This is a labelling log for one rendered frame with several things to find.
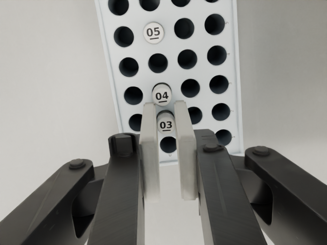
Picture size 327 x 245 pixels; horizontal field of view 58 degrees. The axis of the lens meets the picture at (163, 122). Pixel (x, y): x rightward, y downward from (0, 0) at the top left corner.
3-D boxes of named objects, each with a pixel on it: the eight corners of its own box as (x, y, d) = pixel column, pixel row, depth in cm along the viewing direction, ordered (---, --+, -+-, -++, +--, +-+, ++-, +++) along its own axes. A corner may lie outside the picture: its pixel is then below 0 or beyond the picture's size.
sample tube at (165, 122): (172, 114, 23) (176, 134, 19) (157, 115, 23) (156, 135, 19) (172, 98, 23) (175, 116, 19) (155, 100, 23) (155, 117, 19)
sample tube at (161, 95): (170, 90, 23) (173, 105, 18) (154, 92, 23) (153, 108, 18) (168, 74, 22) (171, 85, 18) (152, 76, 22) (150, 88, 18)
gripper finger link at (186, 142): (178, 140, 12) (196, 139, 12) (173, 100, 19) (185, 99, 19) (181, 202, 13) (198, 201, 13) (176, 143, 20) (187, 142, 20)
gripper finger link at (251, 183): (200, 173, 11) (281, 169, 11) (189, 129, 16) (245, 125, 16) (201, 208, 11) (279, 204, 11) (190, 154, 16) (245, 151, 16)
